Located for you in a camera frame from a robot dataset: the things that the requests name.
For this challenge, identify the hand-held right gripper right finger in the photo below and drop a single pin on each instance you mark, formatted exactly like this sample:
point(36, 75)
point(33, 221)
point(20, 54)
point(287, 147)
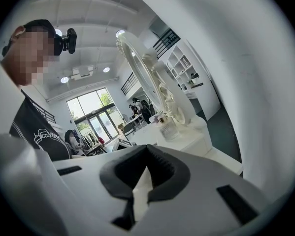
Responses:
point(201, 181)

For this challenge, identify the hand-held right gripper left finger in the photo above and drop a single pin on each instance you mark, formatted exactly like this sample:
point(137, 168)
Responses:
point(93, 181)

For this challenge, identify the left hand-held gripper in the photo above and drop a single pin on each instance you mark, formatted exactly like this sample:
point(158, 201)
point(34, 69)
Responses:
point(123, 144)

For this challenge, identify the grey chair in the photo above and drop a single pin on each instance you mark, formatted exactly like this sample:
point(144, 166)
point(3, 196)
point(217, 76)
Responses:
point(128, 131)

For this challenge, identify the standing fan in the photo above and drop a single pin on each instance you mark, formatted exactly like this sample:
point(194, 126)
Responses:
point(122, 118)

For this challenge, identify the white work table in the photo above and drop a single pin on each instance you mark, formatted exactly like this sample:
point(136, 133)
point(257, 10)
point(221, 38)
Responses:
point(138, 120)

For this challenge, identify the clear glass perfume bottle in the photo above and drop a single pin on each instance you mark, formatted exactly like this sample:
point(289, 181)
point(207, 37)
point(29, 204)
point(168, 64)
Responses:
point(168, 130)

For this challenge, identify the tall glass entrance doors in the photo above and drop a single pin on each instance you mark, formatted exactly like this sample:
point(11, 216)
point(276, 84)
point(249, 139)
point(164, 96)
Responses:
point(95, 107)

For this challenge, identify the black metal railing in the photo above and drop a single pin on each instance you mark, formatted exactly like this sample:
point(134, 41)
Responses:
point(129, 83)
point(167, 42)
point(45, 113)

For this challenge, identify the white oval carved mirror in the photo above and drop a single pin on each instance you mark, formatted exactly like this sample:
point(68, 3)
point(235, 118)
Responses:
point(167, 97)

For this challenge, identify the person's black printed t-shirt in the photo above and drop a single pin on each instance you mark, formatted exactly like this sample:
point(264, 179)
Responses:
point(39, 131)

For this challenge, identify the round ceiling light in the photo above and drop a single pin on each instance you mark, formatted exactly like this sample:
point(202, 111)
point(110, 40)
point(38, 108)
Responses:
point(120, 33)
point(64, 79)
point(106, 69)

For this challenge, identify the white ceiling air conditioner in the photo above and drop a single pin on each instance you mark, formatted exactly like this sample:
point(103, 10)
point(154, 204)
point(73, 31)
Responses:
point(82, 72)

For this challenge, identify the white cube shelf unit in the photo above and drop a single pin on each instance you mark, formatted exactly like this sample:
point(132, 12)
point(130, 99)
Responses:
point(181, 65)

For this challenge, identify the white partition panel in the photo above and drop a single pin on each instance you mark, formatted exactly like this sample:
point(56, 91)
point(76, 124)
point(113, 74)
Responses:
point(248, 70)

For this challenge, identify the person's head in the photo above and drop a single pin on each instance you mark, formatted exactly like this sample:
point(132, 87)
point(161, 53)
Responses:
point(31, 58)

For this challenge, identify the black head-worn camera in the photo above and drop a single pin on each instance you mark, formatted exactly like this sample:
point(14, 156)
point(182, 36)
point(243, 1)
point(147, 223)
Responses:
point(71, 40)

